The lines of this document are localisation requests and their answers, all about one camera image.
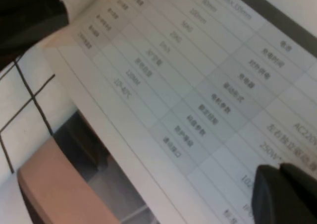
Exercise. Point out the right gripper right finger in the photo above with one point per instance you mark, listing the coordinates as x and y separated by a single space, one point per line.
302 199

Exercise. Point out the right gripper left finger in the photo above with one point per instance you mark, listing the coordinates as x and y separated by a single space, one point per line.
268 196

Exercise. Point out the white product catalogue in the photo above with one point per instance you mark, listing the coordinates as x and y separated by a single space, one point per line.
173 72

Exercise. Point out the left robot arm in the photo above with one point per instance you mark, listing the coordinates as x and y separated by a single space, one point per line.
24 16

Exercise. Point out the closed brochure with photo cover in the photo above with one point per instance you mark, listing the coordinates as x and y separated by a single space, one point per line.
64 184

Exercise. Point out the white cloth with black grid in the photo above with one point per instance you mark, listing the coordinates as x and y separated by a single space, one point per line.
19 102

